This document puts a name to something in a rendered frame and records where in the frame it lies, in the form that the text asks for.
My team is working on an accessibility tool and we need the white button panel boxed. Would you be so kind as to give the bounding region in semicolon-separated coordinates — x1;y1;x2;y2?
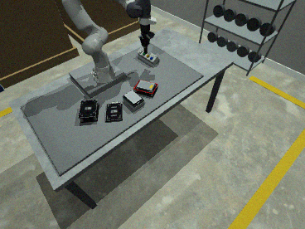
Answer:
137;47;159;66

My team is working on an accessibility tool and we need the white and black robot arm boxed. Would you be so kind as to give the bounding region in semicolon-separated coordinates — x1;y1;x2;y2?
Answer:
62;0;157;83

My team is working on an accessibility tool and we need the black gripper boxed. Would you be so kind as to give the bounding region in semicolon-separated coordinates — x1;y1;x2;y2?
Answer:
139;24;150;54

